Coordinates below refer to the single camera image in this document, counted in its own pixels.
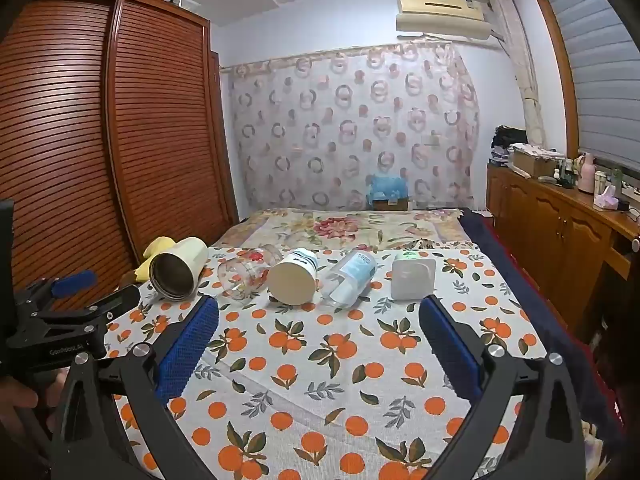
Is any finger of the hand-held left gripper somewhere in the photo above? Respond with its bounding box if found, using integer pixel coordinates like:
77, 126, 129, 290
30, 284, 143, 332
14, 269, 99, 312

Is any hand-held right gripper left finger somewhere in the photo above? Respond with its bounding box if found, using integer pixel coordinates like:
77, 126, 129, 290
47, 294, 221, 480

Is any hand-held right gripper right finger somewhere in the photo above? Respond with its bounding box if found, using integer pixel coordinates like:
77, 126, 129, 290
418, 294, 587, 480

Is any cream steel tumbler cup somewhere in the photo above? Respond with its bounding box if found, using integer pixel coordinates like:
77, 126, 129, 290
148, 236, 209, 304

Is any white square plastic cup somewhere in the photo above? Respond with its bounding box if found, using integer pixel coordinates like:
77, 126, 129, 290
391, 252, 437, 302

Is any clear glass cup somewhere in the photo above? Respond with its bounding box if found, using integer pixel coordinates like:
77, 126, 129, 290
217, 244, 284, 302

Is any white paper cup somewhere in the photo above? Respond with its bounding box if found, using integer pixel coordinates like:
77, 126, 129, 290
267, 247, 321, 307

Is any person's left hand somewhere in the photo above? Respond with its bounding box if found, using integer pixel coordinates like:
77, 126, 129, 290
0, 367, 70, 430

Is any yellow cloth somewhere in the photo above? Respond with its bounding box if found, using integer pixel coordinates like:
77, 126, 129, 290
121, 236, 177, 287

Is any dark blue blanket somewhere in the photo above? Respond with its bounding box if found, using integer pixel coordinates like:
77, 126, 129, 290
457, 207, 623, 456

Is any clear plastic bottle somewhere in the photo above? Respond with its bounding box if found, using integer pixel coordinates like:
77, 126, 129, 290
320, 251, 377, 309

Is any orange fruit print cloth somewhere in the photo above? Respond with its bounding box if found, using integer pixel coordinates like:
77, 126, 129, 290
102, 246, 548, 480

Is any brown slatted wooden wardrobe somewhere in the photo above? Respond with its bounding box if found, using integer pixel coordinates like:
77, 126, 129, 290
0, 0, 240, 311

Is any floral bed blanket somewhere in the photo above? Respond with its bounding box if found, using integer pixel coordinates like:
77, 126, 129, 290
209, 207, 478, 253

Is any wooden sideboard cabinet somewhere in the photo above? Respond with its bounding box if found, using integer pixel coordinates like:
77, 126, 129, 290
486, 162, 640, 333

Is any brown box with blue bag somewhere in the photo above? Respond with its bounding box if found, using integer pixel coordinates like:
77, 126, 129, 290
366, 173, 412, 212

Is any cardboard box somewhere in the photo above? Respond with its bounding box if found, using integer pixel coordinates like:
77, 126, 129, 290
511, 146, 560, 179

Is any pink tissue box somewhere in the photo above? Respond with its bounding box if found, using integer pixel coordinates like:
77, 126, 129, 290
593, 185, 620, 212

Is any black bag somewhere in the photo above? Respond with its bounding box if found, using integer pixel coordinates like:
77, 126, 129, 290
492, 126, 529, 150

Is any pink thermos jug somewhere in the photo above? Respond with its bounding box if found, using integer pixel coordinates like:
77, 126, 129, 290
577, 152, 597, 194

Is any tied pale window curtain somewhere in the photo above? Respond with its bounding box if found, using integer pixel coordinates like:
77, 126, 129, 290
489, 0, 547, 147

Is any grey window blind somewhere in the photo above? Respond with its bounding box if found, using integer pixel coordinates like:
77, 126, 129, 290
540, 0, 640, 171

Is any ring pattern sheer curtain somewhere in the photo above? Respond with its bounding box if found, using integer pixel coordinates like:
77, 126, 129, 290
227, 42, 482, 212

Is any cream wall air conditioner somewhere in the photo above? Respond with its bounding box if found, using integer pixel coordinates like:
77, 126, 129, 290
395, 0, 490, 41

